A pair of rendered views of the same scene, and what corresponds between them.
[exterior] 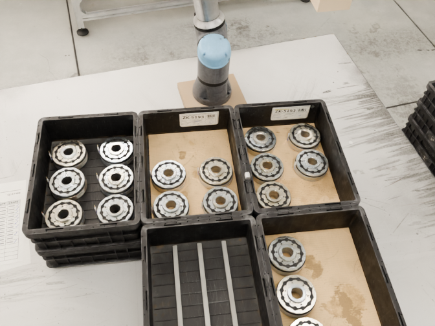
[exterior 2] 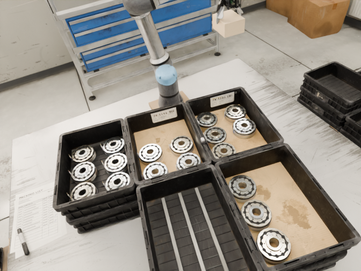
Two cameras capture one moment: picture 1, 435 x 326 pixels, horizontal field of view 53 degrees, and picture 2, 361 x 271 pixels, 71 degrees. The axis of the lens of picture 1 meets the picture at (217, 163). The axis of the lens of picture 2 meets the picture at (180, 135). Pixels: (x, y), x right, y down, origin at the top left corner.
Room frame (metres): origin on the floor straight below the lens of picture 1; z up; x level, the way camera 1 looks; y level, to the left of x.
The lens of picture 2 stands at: (0.00, -0.02, 1.70)
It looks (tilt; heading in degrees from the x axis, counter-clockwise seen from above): 46 degrees down; 1
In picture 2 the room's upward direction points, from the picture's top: 9 degrees counter-clockwise
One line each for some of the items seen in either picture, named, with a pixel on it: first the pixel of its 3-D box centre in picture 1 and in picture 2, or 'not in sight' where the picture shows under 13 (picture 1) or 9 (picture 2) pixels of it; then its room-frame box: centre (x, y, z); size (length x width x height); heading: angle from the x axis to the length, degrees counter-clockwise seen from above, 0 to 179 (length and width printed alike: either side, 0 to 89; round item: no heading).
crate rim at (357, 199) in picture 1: (292, 152); (229, 121); (0.81, -0.22, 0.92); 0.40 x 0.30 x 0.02; 10
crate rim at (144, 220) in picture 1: (191, 160); (163, 139); (0.76, 0.08, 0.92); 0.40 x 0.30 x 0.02; 10
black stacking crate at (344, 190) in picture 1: (289, 162); (229, 129); (0.81, -0.22, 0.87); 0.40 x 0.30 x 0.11; 10
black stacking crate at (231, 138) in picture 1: (191, 171); (165, 147); (0.76, 0.08, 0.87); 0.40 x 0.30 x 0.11; 10
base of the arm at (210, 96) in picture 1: (212, 83); (170, 97); (1.23, 0.04, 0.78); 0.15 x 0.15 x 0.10
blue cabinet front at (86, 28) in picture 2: not in sight; (112, 37); (2.60, 0.57, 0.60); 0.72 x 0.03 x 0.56; 109
